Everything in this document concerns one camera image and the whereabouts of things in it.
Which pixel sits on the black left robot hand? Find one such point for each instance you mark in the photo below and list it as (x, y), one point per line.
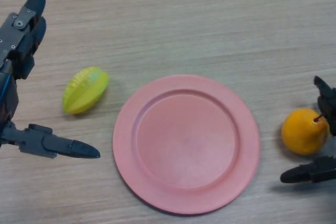
(15, 43)

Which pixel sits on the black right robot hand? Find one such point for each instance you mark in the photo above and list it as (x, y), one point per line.
(328, 98)

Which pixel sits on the yellow orange pear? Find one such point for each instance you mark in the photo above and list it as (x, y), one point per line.
(303, 132)

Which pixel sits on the pink round plate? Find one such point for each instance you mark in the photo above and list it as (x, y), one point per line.
(186, 145)

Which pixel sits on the yellow green starfruit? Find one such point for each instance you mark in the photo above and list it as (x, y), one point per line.
(85, 91)

